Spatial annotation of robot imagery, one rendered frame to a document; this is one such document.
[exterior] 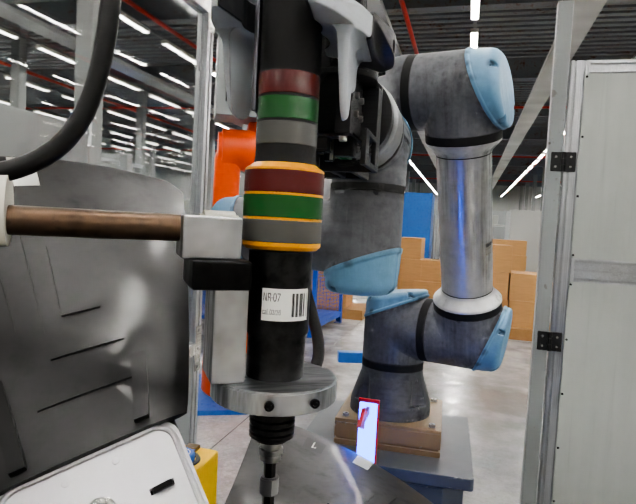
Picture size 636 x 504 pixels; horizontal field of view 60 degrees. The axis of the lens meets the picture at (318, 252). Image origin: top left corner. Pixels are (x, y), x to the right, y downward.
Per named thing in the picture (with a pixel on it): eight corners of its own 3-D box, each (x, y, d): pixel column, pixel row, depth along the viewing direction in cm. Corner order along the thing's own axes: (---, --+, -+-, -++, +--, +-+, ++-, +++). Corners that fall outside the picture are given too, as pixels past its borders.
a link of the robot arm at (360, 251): (316, 283, 64) (322, 187, 63) (410, 294, 58) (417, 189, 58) (279, 288, 57) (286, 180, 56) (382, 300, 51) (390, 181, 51)
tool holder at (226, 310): (179, 425, 26) (188, 214, 25) (166, 381, 32) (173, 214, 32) (356, 412, 29) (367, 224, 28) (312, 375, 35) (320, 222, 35)
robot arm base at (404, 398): (354, 393, 115) (357, 345, 114) (428, 401, 112) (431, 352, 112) (346, 417, 100) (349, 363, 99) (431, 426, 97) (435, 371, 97)
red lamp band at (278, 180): (253, 190, 28) (255, 165, 28) (236, 193, 32) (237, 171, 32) (335, 196, 29) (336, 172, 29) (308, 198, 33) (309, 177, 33)
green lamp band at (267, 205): (252, 216, 28) (253, 191, 28) (235, 215, 32) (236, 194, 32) (333, 220, 29) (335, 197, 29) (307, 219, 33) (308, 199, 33)
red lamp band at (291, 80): (266, 88, 28) (267, 64, 28) (251, 101, 31) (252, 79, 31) (328, 97, 29) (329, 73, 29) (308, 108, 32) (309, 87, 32)
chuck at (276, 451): (261, 466, 30) (263, 423, 30) (255, 456, 32) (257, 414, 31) (285, 464, 31) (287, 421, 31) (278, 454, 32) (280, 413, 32)
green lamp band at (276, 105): (265, 114, 28) (266, 90, 28) (250, 124, 31) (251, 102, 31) (327, 122, 29) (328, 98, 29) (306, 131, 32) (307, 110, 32)
